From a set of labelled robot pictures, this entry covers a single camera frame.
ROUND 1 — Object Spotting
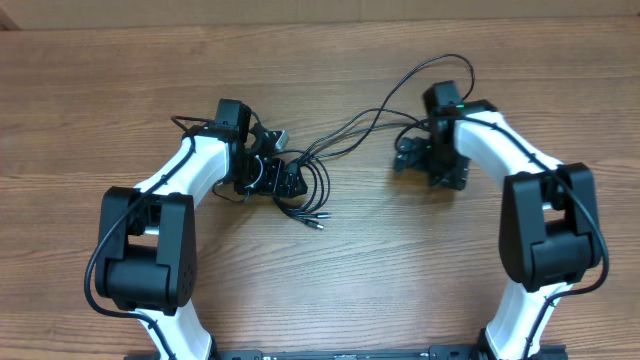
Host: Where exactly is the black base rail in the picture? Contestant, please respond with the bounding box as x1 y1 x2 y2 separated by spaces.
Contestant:
217 345 490 360

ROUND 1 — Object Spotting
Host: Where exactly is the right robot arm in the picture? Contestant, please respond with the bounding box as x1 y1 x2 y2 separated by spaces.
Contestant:
394 81 609 359

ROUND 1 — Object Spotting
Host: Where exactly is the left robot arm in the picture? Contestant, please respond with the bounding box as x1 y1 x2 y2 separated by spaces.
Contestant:
83 99 307 359

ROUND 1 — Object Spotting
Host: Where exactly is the black USB cable bundle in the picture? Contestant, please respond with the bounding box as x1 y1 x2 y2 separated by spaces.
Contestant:
272 53 476 231

